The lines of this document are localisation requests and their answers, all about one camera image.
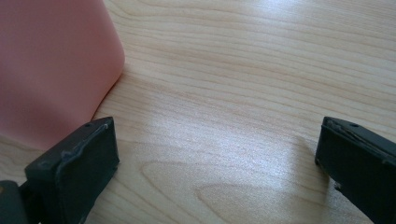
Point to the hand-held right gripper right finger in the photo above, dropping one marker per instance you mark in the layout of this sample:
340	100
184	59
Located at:
361	161

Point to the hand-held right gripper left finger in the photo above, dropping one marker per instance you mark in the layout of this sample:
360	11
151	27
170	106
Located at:
77	174

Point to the pink plastic container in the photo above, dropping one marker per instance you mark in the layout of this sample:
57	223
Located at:
53	68

